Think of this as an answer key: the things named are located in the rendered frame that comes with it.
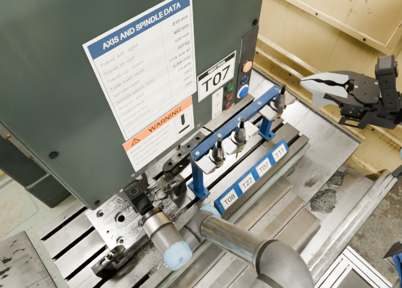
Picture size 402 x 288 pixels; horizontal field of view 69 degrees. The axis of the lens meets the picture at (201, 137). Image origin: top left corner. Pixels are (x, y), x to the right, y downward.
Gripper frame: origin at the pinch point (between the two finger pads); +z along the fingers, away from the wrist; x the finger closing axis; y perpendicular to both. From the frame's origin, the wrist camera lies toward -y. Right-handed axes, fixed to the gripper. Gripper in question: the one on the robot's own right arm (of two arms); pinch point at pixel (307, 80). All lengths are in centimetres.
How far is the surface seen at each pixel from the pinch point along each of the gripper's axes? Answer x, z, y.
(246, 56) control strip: 0.1, 13.0, -2.9
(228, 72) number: -4.4, 15.7, -2.2
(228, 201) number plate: -2, 12, 75
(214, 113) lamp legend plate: -7.5, 17.5, 8.2
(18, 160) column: -15, 100, 62
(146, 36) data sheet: -18.5, 24.0, -19.8
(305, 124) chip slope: 56, -17, 86
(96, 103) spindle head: -26.8, 28.8, -14.2
